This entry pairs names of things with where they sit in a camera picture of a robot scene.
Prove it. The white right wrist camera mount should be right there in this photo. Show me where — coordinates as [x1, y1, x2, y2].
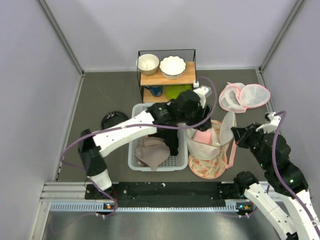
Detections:
[255, 112, 281, 134]

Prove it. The tulip print mesh bra bag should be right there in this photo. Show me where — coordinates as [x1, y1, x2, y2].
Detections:
[188, 119, 238, 180]

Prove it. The white mesh laundry bag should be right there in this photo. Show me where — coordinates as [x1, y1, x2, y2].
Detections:
[185, 111, 237, 160]

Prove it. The beige bra in basket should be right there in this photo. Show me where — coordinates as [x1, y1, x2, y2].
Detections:
[135, 136, 170, 172]

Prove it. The cream round bowl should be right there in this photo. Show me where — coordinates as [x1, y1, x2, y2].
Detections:
[136, 53, 160, 76]

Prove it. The black wire wooden shelf rack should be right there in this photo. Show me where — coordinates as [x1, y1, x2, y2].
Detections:
[136, 48, 197, 103]

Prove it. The pink bra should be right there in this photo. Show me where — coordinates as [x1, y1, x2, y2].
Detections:
[193, 129, 220, 146]

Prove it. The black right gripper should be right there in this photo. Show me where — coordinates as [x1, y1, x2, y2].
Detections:
[230, 121, 270, 169]

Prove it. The grey slotted cable duct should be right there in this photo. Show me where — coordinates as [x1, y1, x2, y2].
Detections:
[49, 200, 250, 213]

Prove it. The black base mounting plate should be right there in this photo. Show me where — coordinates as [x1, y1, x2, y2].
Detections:
[84, 181, 253, 208]

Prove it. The white scalloped bowl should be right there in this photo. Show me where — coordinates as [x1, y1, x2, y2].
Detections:
[159, 56, 187, 80]

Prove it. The pink trimmed mesh laundry bag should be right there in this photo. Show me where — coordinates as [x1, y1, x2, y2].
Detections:
[218, 82, 271, 114]

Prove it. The black garment in basket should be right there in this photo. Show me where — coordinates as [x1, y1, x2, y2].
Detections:
[147, 127, 179, 156]

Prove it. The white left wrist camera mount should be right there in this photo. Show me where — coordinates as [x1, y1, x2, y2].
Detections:
[192, 80, 212, 109]

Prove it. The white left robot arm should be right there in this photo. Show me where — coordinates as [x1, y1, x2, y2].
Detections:
[78, 86, 213, 199]

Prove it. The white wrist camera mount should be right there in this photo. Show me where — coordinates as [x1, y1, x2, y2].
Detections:
[192, 80, 212, 109]
[255, 112, 281, 134]

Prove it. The blue mug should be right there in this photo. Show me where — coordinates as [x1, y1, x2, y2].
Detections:
[145, 85, 164, 97]

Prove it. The green plastic plate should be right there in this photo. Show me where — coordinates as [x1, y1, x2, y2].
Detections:
[165, 85, 192, 100]

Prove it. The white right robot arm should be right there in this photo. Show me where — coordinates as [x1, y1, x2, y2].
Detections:
[231, 122, 320, 240]

